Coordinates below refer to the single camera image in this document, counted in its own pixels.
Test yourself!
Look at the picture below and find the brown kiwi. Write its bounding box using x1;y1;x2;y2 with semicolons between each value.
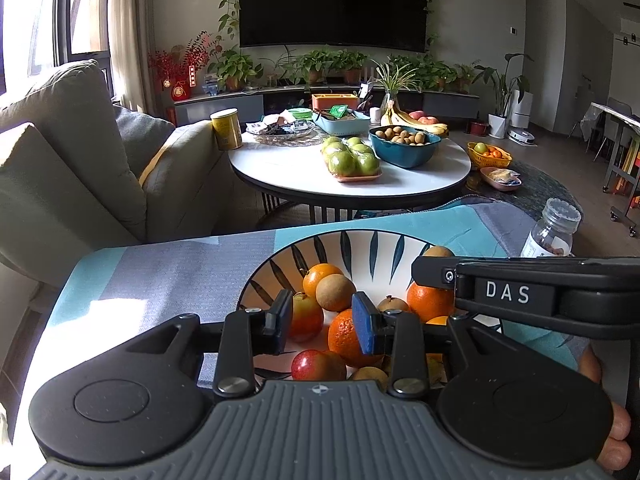
316;274;356;312
349;366;388;391
423;245;454;258
376;295;409;312

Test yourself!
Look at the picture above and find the small orange mandarin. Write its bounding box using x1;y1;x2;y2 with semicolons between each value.
303;263;343;299

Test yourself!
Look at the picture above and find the person's right hand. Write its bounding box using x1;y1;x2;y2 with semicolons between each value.
578;344;631;472

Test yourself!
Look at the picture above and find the clear jar orange label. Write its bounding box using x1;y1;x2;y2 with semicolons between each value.
521;198;582;258

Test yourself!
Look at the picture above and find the blue striped white bowl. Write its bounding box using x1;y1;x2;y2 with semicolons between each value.
238;229;454;388

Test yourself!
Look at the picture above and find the dark marble side table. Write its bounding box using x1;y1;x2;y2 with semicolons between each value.
464;159;584;221

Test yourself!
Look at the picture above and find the blue grey tablecloth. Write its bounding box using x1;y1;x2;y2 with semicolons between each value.
8;194;591;480

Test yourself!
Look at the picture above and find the rolling metal cart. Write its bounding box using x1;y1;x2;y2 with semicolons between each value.
580;102;639;237

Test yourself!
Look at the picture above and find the pink snack dish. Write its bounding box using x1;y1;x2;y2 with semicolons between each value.
480;167;522;192

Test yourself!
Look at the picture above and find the white round coffee table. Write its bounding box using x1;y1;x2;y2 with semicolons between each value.
229;133;471;210

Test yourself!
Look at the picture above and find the yellow fruit basket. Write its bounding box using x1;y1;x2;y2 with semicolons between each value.
466;142;513;169

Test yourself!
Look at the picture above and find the white robot vacuum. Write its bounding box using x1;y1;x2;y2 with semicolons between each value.
508;128;536;146

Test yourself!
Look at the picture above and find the tray of green apples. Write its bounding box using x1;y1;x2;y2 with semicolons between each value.
321;136;382;182

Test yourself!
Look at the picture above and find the blue bowl of nuts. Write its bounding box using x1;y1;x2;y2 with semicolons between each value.
369;125;442;169

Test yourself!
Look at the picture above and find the glass plate with snacks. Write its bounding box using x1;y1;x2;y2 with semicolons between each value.
245;114;317;145

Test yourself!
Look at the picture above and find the yellow tin can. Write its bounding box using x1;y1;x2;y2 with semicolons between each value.
210;107;242;151

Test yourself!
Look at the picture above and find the banana bunch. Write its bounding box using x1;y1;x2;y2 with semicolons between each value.
381;100;449;138

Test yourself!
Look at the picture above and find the light blue snack tray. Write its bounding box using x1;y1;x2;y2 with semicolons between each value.
312;112;371;136

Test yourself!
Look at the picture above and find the grey throw pillow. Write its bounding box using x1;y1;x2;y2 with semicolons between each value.
113;105;175;178

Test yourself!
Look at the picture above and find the beige sofa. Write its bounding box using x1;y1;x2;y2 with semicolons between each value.
1;60;232;287

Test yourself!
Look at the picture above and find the tall plant white pot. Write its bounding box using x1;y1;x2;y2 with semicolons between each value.
472;52;534;139

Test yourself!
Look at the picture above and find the orange box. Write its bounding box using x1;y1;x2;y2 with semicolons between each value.
311;93;359;110

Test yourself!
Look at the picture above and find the spider plant in vase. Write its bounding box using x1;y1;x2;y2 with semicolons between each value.
373;61;420;113

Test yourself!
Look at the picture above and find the potted green plant left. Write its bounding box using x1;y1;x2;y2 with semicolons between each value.
207;49;264;92

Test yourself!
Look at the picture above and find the red flower decoration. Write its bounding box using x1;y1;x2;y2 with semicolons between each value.
148;30;224;102

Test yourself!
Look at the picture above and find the beige curtain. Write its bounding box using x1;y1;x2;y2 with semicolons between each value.
107;0;156;115

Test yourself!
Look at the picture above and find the black wall television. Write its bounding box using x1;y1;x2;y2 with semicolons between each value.
240;0;427;52

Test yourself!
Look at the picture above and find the dark window frame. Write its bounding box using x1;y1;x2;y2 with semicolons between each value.
1;0;113;92

